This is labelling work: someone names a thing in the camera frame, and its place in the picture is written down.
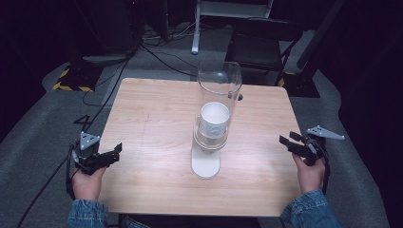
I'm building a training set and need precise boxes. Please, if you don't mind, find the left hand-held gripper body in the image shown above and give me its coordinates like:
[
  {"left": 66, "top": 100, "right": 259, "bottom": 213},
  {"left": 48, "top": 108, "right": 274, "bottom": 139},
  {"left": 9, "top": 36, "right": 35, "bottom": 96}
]
[{"left": 71, "top": 131, "right": 108, "bottom": 176}]

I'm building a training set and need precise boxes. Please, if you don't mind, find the clear tube cup dispenser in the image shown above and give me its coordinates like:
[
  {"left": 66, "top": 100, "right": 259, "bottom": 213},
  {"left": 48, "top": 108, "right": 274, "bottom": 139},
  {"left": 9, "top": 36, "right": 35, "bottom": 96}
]
[{"left": 190, "top": 60, "right": 243, "bottom": 181}]

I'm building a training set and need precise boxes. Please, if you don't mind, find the white paper cup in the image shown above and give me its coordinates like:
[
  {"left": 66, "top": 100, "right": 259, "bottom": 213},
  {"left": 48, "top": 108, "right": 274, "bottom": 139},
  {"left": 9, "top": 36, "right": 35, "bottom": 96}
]
[{"left": 198, "top": 101, "right": 231, "bottom": 140}]

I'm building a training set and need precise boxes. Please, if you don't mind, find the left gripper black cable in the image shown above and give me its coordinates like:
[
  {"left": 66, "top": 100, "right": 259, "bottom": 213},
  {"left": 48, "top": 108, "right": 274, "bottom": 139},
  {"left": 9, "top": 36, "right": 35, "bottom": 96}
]
[{"left": 15, "top": 143, "right": 79, "bottom": 228}]

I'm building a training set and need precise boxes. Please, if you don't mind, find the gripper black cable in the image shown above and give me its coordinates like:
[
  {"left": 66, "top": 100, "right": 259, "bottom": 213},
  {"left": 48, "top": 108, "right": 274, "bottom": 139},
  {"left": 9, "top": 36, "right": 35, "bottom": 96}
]
[
  {"left": 15, "top": 143, "right": 79, "bottom": 228},
  {"left": 320, "top": 147, "right": 333, "bottom": 196}
]

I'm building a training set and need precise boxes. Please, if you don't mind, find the white metal stand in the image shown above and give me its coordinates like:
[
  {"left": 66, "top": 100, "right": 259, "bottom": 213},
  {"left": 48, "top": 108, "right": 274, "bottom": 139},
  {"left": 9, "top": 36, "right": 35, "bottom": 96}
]
[{"left": 190, "top": 0, "right": 276, "bottom": 55}]

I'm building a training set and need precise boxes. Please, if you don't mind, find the black slanted pole stand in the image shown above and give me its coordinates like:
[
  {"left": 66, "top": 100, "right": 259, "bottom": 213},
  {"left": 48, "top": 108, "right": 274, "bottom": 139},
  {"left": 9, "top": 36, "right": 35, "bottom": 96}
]
[{"left": 279, "top": 0, "right": 347, "bottom": 99}]

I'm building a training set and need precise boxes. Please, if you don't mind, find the person's left hand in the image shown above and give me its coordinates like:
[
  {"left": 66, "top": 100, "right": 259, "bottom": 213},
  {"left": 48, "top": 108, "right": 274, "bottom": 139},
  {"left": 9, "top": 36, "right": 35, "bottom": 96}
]
[{"left": 71, "top": 166, "right": 108, "bottom": 201}]

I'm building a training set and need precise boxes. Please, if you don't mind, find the black floor cable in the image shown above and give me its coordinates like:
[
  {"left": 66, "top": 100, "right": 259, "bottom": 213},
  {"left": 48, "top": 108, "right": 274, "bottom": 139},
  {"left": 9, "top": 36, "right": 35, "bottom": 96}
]
[{"left": 81, "top": 37, "right": 200, "bottom": 134}]

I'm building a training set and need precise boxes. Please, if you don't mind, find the person's right hand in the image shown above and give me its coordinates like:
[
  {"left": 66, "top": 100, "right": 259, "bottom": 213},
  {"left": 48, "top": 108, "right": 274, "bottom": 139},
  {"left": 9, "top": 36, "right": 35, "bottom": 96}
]
[{"left": 292, "top": 153, "right": 327, "bottom": 195}]

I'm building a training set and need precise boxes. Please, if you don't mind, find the black yellow striped stand base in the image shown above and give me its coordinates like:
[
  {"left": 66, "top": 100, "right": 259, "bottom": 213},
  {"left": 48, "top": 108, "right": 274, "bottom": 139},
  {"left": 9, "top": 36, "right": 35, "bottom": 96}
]
[{"left": 51, "top": 64, "right": 105, "bottom": 93}]

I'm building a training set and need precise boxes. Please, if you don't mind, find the black folding chair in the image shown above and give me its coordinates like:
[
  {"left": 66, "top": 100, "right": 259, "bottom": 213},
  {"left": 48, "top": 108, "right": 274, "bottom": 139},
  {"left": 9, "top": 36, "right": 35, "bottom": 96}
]
[{"left": 223, "top": 17, "right": 304, "bottom": 87}]

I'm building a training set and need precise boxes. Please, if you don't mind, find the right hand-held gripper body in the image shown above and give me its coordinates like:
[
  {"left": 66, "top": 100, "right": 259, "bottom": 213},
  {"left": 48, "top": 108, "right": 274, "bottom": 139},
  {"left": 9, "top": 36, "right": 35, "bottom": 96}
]
[{"left": 300, "top": 124, "right": 346, "bottom": 167}]

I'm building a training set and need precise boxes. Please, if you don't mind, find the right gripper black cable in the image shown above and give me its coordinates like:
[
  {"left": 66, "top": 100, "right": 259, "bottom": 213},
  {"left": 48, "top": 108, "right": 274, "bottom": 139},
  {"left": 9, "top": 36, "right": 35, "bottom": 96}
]
[{"left": 320, "top": 147, "right": 333, "bottom": 196}]

